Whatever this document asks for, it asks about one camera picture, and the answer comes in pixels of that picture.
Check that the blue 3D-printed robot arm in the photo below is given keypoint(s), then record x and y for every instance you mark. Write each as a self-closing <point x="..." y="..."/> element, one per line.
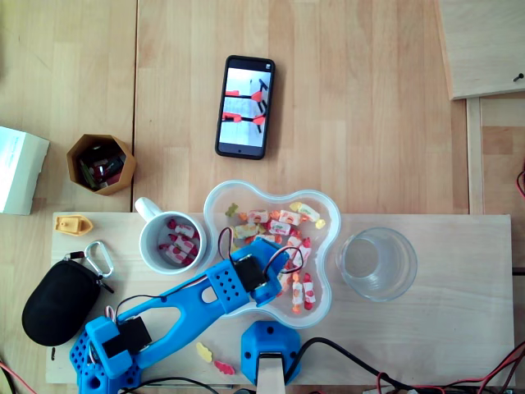
<point x="184" y="303"/>

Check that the orange white wrapped candy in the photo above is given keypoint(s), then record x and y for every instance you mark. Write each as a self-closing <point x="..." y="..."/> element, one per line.
<point x="287" y="217"/>
<point x="293" y="243"/>
<point x="256" y="216"/>
<point x="297" y="293"/>

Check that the black smartphone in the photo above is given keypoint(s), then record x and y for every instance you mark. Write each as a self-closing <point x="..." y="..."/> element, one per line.
<point x="246" y="106"/>

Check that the printed paper bowl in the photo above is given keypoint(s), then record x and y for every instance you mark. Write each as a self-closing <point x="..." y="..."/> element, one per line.
<point x="320" y="303"/>

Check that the white ceramic mug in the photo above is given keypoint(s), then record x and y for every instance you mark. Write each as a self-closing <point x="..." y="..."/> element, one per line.
<point x="147" y="246"/>

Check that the brown hexagonal cup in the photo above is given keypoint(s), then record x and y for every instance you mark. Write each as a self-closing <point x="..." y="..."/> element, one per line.
<point x="123" y="180"/>

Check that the clear glass tumbler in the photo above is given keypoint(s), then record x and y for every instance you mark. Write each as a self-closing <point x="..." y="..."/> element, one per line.
<point x="406" y="262"/>

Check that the small red black part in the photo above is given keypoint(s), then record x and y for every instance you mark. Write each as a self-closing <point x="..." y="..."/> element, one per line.
<point x="107" y="167"/>

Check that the silver carabiner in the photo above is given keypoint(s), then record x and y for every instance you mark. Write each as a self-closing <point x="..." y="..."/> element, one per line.
<point x="106" y="256"/>

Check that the red gummy bear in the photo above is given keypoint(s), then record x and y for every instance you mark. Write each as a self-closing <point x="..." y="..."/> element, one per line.
<point x="225" y="368"/>

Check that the yellow 3D-printed boat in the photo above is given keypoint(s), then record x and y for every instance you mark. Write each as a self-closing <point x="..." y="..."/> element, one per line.
<point x="74" y="225"/>

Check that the black zip pouch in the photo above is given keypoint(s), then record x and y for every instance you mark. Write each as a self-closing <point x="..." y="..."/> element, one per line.
<point x="61" y="303"/>

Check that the long light wooden board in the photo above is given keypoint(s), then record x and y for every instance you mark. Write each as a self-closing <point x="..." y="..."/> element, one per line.
<point x="451" y="328"/>

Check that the white cardboard box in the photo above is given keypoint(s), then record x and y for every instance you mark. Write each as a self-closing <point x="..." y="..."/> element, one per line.
<point x="16" y="168"/>

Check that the plywood sheet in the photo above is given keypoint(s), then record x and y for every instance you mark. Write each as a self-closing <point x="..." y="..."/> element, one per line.
<point x="484" y="41"/>

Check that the black screw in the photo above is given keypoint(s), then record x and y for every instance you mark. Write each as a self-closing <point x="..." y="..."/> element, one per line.
<point x="519" y="76"/>

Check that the red black power lead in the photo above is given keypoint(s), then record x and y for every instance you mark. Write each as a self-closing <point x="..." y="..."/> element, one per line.
<point x="14" y="375"/>

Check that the blue post base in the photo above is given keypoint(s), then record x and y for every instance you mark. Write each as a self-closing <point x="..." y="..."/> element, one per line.
<point x="266" y="336"/>

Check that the wooden post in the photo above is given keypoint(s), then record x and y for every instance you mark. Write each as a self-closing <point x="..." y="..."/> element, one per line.
<point x="270" y="375"/>

